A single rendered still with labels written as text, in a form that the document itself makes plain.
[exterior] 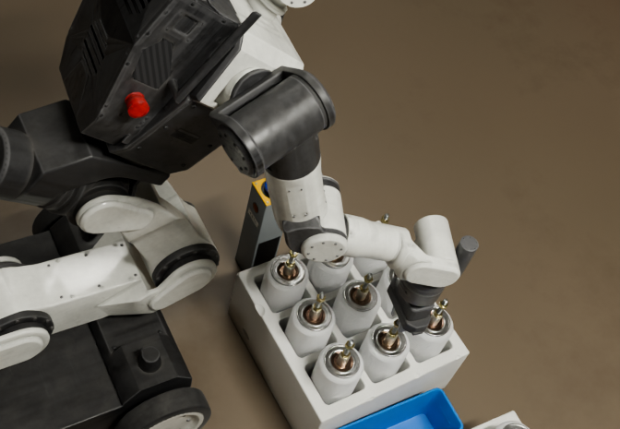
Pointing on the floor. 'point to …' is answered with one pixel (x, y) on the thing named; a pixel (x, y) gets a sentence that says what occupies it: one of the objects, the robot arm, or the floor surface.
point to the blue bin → (413, 414)
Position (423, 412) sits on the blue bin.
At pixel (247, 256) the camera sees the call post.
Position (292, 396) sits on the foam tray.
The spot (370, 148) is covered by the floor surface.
